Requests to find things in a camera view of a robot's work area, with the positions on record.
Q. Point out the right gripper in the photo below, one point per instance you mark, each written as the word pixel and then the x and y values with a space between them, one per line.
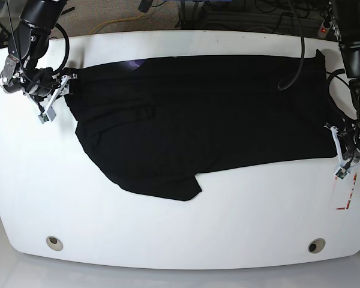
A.
pixel 15 78

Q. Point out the power strip with red switch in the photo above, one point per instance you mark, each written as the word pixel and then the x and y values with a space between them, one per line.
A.
pixel 325 26

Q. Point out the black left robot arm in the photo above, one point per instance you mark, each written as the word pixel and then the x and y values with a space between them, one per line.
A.
pixel 345 16

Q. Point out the left table cable grommet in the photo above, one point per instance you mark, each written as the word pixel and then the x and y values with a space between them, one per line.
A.
pixel 54 243

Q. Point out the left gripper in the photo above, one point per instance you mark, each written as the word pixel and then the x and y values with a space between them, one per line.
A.
pixel 351 140

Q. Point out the red tape rectangle marking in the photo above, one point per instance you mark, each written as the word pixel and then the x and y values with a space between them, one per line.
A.
pixel 342 192

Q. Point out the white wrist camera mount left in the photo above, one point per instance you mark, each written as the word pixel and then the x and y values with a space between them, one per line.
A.
pixel 344 167

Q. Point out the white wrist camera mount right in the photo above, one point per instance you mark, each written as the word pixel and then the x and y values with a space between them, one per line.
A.
pixel 52 102

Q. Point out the black graphic T-shirt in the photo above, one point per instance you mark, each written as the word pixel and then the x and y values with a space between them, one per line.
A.
pixel 152 125

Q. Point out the right table cable grommet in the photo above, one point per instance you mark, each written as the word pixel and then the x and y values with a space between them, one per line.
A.
pixel 316 246

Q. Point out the table cable grommet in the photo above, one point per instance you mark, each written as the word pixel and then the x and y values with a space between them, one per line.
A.
pixel 54 243
pixel 316 246

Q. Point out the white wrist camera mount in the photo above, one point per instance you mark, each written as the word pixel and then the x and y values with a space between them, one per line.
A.
pixel 344 167
pixel 52 102

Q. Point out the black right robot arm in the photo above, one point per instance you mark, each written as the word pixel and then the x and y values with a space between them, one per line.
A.
pixel 27 44

